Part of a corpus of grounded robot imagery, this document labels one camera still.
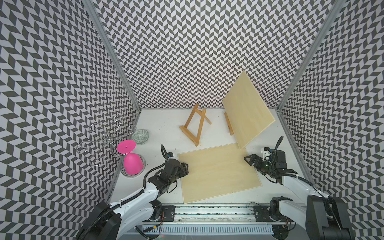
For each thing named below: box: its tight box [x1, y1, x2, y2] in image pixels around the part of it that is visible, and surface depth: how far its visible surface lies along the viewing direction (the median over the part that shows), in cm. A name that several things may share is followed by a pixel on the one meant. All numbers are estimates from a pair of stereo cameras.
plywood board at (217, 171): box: [177, 143, 262, 204], surface depth 85 cm
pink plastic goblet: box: [117, 139, 144, 176], surface depth 69 cm
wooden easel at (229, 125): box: [224, 111, 235, 136], surface depth 104 cm
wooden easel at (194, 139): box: [179, 103, 212, 147], surface depth 98 cm
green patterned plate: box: [131, 129, 150, 145], surface depth 101 cm
